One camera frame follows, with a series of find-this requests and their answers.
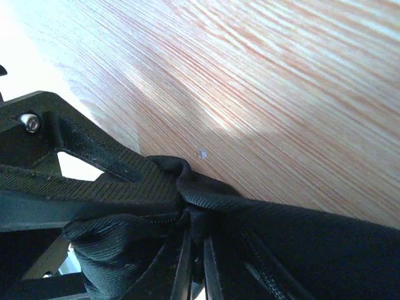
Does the black necktie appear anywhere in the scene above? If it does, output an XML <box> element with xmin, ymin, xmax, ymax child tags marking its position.
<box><xmin>63</xmin><ymin>156</ymin><xmax>399</xmax><ymax>299</ymax></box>

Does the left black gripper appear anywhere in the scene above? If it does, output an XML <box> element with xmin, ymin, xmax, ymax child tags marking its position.
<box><xmin>1</xmin><ymin>91</ymin><xmax>181</xmax><ymax>299</ymax></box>

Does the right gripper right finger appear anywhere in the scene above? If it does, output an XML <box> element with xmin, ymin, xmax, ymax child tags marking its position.
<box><xmin>203</xmin><ymin>237</ymin><xmax>224</xmax><ymax>300</ymax></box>

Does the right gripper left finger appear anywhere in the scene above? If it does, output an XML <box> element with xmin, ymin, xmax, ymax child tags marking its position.
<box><xmin>124</xmin><ymin>232</ymin><xmax>191</xmax><ymax>299</ymax></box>

